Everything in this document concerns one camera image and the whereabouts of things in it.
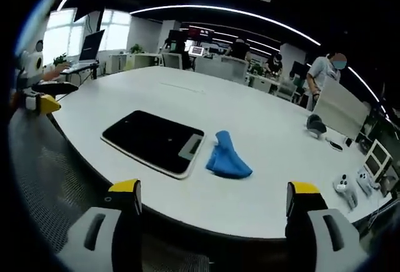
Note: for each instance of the person's left hand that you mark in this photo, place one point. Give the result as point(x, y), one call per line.
point(56, 73)

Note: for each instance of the small flat black device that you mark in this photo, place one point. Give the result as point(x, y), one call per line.
point(336, 145)

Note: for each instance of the blue cleaning cloth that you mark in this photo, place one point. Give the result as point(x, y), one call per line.
point(229, 162)

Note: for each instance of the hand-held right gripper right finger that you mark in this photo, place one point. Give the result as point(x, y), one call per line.
point(325, 244)

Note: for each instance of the white low cabinet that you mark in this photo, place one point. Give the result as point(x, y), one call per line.
point(140, 61)

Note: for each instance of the green potted plant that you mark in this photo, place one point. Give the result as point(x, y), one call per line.
point(136, 48)
point(59, 60)

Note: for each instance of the grey mesh office chair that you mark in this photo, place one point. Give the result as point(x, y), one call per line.
point(56, 184)

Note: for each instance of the bright window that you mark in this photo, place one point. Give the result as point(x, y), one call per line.
point(62, 31)

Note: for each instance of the white framed monitor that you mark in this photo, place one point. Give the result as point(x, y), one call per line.
point(197, 51)

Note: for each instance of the red wall screen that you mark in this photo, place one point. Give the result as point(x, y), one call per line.
point(201, 32)

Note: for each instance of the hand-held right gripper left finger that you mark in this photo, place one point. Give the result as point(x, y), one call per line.
point(81, 240)

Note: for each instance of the dark open laptop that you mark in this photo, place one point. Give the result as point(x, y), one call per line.
point(91, 45)

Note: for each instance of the white partition board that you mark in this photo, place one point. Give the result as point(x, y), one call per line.
point(340, 109)

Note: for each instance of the small black cube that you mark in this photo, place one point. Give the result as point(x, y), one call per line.
point(348, 142)

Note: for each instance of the white framed box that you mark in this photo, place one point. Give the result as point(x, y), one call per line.
point(378, 158)

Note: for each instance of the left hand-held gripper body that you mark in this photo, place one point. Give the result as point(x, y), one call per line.
point(29, 65)

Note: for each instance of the white office chair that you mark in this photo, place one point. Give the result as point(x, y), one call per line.
point(173, 61)
point(233, 69)
point(207, 64)
point(286, 92)

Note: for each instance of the grey headset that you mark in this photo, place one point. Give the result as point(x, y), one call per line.
point(316, 125)

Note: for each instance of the black laptop stand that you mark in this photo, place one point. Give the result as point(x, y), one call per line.
point(93, 71)

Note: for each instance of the long curved ceiling light strip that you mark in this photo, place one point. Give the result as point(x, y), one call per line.
point(225, 10)

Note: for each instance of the white handheld controller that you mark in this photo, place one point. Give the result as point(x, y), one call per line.
point(345, 189)
point(365, 180)

